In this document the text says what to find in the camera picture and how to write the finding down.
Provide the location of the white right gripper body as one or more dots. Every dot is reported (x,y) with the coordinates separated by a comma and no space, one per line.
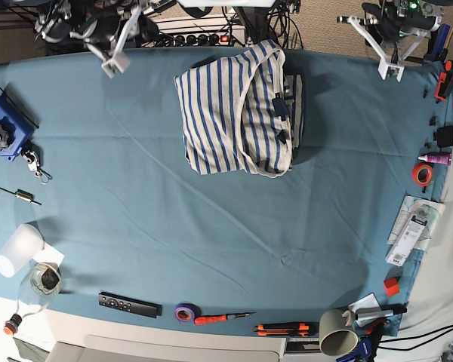
(107,33)

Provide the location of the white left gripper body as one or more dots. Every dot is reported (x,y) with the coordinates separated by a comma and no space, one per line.
(384,39)

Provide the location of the blue white striped T-shirt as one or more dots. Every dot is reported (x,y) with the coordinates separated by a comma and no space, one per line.
(242,113)

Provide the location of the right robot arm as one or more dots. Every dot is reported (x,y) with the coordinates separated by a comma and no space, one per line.
(64,22)

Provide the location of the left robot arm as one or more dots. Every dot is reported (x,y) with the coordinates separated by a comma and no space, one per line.
(419,14)

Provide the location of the red black clamp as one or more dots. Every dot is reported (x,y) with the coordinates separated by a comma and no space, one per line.
(445,82)

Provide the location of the black power strip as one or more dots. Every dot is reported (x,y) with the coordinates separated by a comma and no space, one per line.
(191,40)

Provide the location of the black square pad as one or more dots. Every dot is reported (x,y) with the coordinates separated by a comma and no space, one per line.
(444,136)

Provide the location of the red tape roll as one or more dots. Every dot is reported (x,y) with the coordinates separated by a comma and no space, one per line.
(422,174)

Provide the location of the blue plastic knob box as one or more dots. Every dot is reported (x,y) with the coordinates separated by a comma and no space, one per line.
(15,129)

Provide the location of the packaged item on card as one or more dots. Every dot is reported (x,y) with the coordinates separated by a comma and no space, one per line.
(413,228)

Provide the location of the allen key with brass sleeve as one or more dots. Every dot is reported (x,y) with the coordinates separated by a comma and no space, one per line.
(22,195)

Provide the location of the teal table cloth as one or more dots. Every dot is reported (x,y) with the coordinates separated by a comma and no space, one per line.
(133,219)

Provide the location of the white paper cup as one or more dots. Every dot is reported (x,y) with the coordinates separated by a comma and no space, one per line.
(24,244)

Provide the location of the small red cube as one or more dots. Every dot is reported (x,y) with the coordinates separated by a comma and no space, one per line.
(391,286)

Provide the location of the clear glass bottle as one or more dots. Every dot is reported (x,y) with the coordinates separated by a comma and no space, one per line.
(37,290)

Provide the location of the black remote control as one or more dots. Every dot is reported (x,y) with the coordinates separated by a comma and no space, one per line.
(129,305)

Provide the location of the black marker pen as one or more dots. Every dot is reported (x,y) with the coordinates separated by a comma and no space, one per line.
(364,315)

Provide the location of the purple tape roll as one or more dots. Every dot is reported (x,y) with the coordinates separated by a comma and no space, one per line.
(186,312)

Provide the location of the grey ceramic mug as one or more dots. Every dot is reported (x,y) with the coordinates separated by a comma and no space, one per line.
(337,336)

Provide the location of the orange black utility knife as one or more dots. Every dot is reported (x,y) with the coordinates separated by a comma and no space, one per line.
(287,329)

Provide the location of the blue black bar clamp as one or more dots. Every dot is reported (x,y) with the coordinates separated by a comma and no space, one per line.
(368,345)

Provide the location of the silver carabiner keychain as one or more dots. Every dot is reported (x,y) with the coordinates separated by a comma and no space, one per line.
(33,163)

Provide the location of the orange handled screwdriver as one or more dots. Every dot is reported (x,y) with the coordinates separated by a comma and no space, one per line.
(210,319)

